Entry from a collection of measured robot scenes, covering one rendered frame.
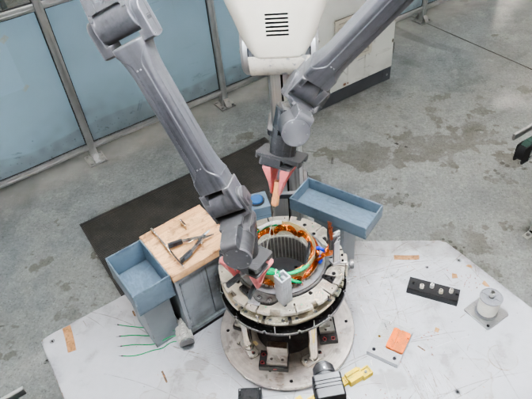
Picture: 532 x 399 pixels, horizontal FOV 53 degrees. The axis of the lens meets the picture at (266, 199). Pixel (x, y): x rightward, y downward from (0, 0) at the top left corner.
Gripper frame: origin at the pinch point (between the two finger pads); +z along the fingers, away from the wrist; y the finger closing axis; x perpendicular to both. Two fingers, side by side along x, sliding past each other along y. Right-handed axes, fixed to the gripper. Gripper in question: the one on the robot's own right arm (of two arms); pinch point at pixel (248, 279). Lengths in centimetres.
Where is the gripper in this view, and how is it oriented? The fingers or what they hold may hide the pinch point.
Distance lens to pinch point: 122.1
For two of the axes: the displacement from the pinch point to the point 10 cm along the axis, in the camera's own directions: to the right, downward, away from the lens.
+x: 5.5, -5.6, 6.2
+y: 8.3, 3.4, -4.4
